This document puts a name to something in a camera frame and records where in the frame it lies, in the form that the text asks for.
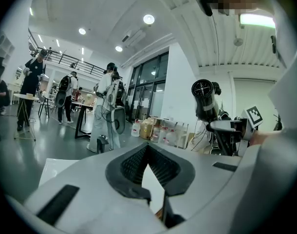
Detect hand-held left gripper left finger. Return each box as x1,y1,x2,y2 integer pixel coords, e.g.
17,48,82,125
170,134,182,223
24,142,167,234

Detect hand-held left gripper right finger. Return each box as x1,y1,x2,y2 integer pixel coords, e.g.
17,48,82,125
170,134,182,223
147,142,243,229

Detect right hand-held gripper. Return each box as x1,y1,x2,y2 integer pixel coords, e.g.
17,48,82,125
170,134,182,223
206,105,264,157

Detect black hair dryer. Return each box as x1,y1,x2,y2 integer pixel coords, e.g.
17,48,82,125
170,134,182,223
191,78,220,121

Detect person's right forearm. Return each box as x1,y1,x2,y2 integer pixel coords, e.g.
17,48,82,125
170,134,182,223
250,128,285,147

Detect clear water jug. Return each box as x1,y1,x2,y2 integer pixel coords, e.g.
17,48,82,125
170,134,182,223
167,128,179,146
130,119,141,137
152,125,162,143
162,127,172,143

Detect person's grey shirt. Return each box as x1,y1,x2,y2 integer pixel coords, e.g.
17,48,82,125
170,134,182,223
232,1,297,234

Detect cardboard box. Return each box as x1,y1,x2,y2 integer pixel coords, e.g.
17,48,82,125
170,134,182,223
140,117,159,140

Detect black leg table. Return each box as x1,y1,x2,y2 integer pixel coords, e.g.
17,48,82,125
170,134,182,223
74,101,100,140

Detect black framed glass doors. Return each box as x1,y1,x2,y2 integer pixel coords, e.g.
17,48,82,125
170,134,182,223
125,52,170,121

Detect black leg chair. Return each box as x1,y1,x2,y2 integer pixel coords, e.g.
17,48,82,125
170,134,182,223
38,97,51,118

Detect rectangular green-white lamp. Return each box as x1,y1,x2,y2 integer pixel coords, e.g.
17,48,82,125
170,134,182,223
239,13,276,29

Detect ceiling air conditioner unit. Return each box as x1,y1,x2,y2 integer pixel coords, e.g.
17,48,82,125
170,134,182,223
121,28,147,47

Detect black balcony railing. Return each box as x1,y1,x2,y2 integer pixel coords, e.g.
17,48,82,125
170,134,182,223
28,28,108,78

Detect gold wire leg table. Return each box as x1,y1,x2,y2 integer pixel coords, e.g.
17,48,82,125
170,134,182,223
13,93,40,141

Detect black head-worn camera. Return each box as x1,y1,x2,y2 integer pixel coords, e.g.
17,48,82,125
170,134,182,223
194,0,231,17

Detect white wall shelf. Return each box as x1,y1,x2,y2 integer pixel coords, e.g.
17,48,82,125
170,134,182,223
0,32,15,65

